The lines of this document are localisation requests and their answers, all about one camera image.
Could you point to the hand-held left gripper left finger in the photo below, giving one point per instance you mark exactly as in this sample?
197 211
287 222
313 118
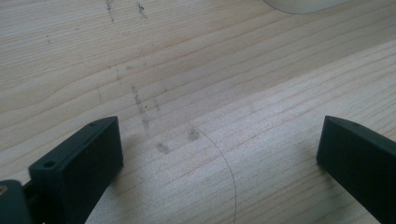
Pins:
74 169

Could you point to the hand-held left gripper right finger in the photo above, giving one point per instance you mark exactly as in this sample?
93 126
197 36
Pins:
358 158

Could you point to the white round object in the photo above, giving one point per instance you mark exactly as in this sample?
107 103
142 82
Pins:
303 5

